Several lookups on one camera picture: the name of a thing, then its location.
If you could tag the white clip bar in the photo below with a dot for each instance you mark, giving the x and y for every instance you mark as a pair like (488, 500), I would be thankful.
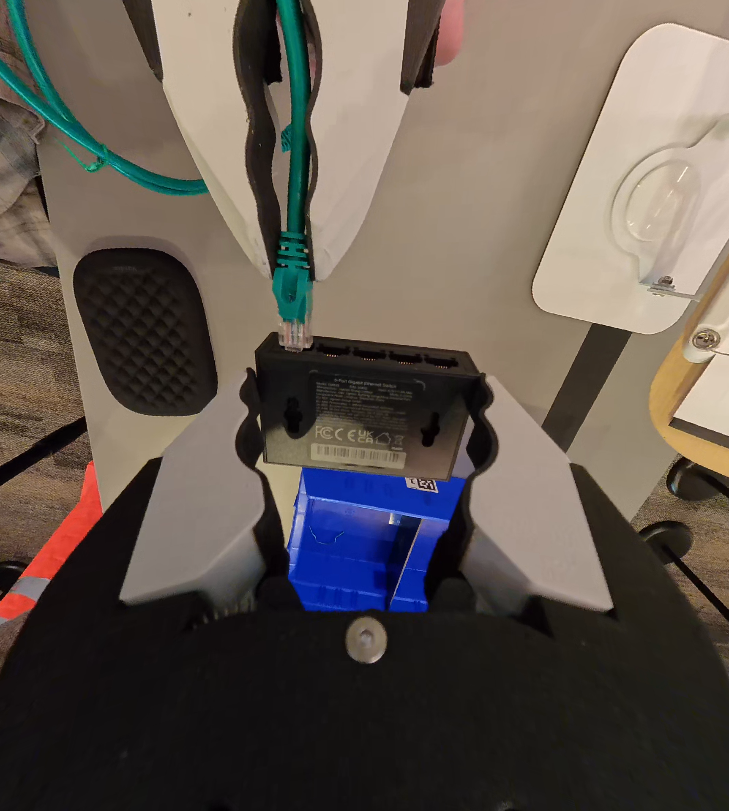
(725, 304)

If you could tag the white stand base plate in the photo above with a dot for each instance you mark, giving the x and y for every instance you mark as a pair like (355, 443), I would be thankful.
(580, 253)

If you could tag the orange safety vest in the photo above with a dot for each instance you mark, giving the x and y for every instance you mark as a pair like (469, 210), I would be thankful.
(53, 545)

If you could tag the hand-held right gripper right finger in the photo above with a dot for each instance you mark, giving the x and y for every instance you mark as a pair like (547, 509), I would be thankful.
(529, 513)

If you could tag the clear suction cup bracket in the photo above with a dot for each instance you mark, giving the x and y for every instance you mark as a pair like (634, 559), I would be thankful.
(662, 203)

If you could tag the wooden board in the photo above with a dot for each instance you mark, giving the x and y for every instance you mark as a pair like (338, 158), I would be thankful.
(661, 409)

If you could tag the person's left hand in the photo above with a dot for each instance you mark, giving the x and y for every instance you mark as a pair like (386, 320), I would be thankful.
(452, 31)

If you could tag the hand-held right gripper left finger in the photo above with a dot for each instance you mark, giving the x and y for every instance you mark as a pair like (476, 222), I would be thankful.
(199, 507)

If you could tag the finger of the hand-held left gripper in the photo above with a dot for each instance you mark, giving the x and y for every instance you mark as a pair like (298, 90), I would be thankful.
(358, 127)
(206, 95)

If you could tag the black wrist rest pad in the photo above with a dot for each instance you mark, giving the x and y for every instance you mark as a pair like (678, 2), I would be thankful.
(142, 329)

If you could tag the black ethernet switch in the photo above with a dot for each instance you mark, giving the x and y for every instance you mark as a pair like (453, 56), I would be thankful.
(364, 405)

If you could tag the blue plastic bin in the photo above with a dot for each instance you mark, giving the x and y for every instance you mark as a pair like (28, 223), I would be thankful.
(351, 545)

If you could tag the black chair base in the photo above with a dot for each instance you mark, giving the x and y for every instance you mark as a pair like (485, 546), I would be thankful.
(694, 481)

